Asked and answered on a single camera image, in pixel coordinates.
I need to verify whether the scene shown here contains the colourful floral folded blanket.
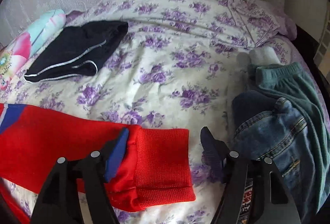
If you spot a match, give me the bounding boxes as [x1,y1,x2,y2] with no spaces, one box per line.
[1,9,66,91]

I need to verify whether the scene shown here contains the purple floral bedsheet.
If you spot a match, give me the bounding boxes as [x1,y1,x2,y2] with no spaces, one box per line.
[1,0,310,223]

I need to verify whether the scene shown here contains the blue denim jeans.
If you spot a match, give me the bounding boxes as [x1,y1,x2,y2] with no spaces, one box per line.
[230,91,318,223]

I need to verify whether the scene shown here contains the black folded shorts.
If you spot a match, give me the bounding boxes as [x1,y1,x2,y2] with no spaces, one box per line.
[24,20,129,83]

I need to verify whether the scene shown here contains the green knit pants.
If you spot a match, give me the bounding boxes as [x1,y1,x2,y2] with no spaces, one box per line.
[248,62,329,208]

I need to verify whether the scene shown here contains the red track pants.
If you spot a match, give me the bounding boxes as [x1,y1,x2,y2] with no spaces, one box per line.
[1,104,195,223]

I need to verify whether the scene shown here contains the white rolled cloth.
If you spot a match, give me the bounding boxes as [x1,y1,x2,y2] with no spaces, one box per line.
[236,46,281,67]

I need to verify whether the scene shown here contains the purple floral pillow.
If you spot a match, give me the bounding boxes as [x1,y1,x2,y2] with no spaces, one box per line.
[227,0,297,48]

